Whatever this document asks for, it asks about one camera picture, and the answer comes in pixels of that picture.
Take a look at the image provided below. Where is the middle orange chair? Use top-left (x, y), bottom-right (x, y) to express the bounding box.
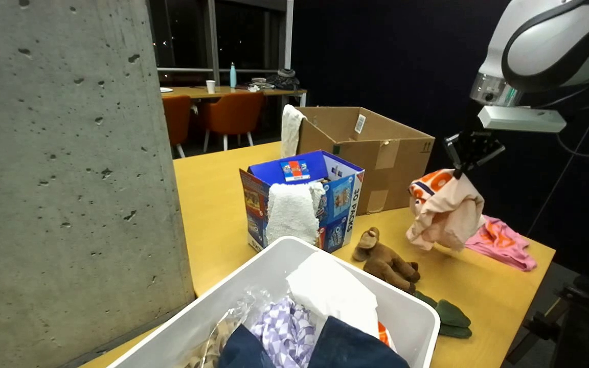
top-left (201, 91), bottom-right (264, 149)

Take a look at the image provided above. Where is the pink shirt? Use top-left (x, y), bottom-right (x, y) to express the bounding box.
top-left (466, 214), bottom-right (536, 271)

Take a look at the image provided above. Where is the white paper cup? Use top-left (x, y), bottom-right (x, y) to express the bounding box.
top-left (205, 80), bottom-right (216, 93)

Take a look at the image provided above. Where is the white cloth on brown box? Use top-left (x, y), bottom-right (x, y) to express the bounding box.
top-left (281, 104), bottom-right (304, 156)

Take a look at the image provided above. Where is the brown stuffed monkey toy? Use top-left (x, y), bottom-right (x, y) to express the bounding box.
top-left (351, 227), bottom-right (421, 294)

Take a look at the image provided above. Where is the long wooden counter desk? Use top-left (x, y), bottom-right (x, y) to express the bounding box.
top-left (160, 85), bottom-right (309, 107)

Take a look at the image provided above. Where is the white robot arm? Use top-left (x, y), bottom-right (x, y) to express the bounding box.
top-left (444, 0), bottom-right (589, 178)

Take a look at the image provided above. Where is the white cloth in basket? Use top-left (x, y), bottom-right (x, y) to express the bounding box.
top-left (286, 254), bottom-right (379, 338)

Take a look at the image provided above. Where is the light blue water bottle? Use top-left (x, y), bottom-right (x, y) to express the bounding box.
top-left (228, 61), bottom-right (238, 90)

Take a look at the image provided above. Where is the dark bag on counter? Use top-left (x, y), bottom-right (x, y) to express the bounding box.
top-left (251, 70), bottom-right (298, 90)

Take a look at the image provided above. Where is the green stuffed toy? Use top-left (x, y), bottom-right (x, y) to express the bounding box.
top-left (414, 291), bottom-right (473, 339)

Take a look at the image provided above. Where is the dark navy garment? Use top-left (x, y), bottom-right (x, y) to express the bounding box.
top-left (214, 317), bottom-right (409, 368)

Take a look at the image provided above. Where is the orange chair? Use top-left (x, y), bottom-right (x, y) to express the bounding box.
top-left (163, 96), bottom-right (192, 157)
top-left (201, 91), bottom-right (264, 149)

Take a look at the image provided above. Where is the white plastic laundry basket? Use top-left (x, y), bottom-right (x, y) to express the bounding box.
top-left (109, 238), bottom-right (439, 368)

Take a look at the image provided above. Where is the purple checked cloth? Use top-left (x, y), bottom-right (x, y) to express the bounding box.
top-left (249, 296), bottom-right (315, 368)

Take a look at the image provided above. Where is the left orange chair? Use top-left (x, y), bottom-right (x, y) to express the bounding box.
top-left (163, 96), bottom-right (192, 157)

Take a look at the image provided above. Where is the blue printed cardboard box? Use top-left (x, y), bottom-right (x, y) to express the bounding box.
top-left (239, 151), bottom-right (364, 252)

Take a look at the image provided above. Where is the white towel in blue box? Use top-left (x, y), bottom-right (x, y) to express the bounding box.
top-left (264, 180), bottom-right (323, 243)

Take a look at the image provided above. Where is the white shirt with orange print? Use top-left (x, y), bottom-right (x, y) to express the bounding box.
top-left (406, 167), bottom-right (485, 252)

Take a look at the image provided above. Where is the large brown cardboard box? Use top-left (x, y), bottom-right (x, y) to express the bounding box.
top-left (298, 107), bottom-right (434, 214)

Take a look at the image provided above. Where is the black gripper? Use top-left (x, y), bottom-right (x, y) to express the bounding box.
top-left (444, 130), bottom-right (504, 180)

